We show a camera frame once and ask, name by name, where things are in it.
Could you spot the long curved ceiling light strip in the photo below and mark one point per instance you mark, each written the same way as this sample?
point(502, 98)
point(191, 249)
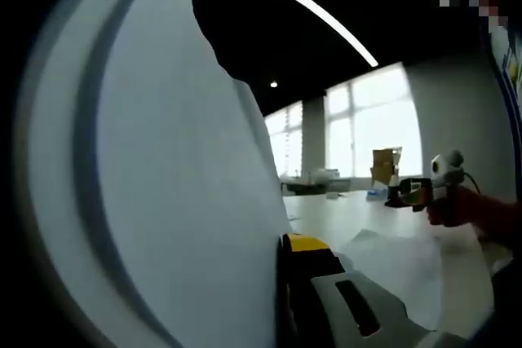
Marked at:
point(306, 1)

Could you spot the stack of white printing papers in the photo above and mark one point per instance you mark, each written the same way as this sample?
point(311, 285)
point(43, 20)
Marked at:
point(171, 160)

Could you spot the white table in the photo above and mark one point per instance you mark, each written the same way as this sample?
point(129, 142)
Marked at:
point(346, 213)

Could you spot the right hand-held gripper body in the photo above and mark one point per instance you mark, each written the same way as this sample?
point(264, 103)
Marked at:
point(448, 166)

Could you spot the blue tissue pack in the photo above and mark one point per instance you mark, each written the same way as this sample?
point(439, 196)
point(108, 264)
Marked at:
point(376, 195)

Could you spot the cardboard box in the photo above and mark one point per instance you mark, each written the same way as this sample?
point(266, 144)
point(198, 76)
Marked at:
point(385, 164)

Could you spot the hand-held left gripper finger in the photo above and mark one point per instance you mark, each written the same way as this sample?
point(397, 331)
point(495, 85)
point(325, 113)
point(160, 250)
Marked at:
point(318, 303)

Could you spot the person's right hand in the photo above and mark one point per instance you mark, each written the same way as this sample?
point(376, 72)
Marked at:
point(456, 209)

